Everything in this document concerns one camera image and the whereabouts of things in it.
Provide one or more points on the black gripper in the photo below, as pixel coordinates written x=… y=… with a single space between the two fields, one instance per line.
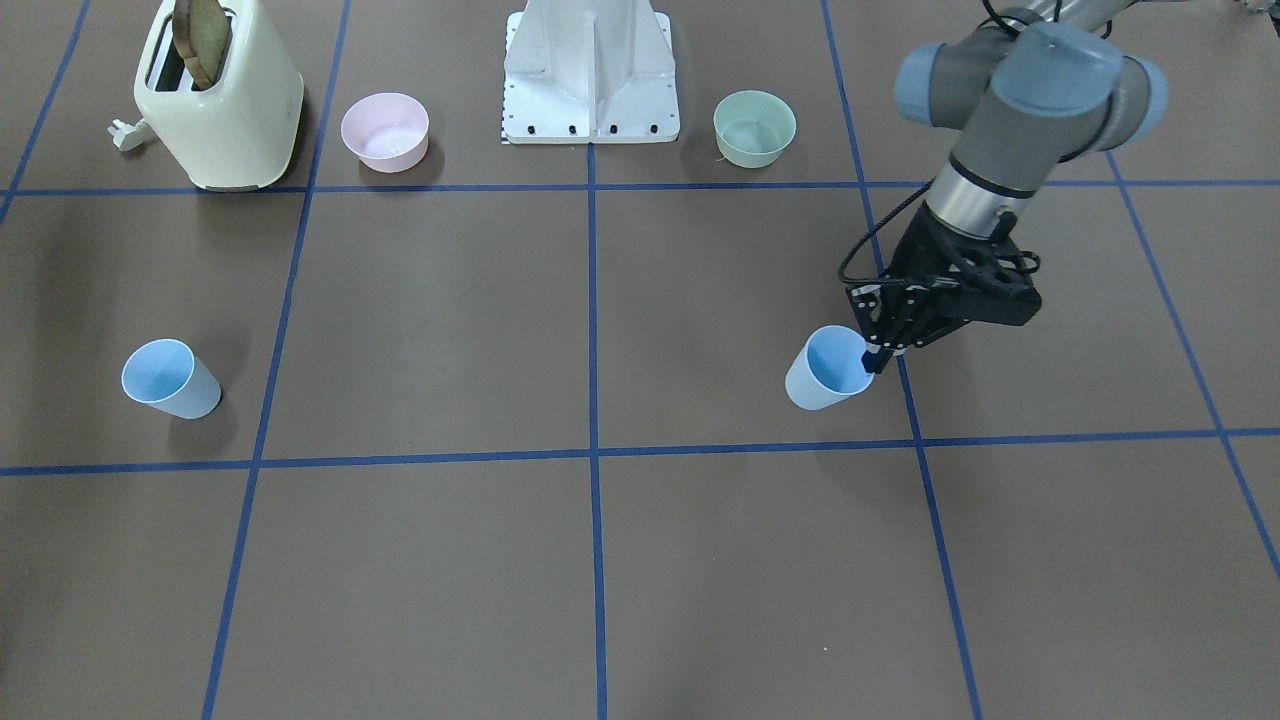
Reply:
x=918 y=255

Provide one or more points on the light blue cup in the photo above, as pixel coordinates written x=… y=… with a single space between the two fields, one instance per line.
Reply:
x=828 y=369
x=168 y=376

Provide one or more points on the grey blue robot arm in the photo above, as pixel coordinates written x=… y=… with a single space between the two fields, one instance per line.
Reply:
x=1031 y=88

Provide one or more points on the green plastic bowl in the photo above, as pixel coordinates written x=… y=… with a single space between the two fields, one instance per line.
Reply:
x=753 y=128

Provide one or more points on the pink plastic bowl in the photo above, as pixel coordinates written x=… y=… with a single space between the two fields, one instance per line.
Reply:
x=389 y=132

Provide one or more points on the cream white toaster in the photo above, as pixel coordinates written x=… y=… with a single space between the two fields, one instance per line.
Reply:
x=238 y=134

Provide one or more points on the brown toast slice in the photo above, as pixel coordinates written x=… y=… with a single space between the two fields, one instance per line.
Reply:
x=201 y=36

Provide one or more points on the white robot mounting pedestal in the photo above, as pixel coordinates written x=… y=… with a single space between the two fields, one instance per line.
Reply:
x=589 y=72

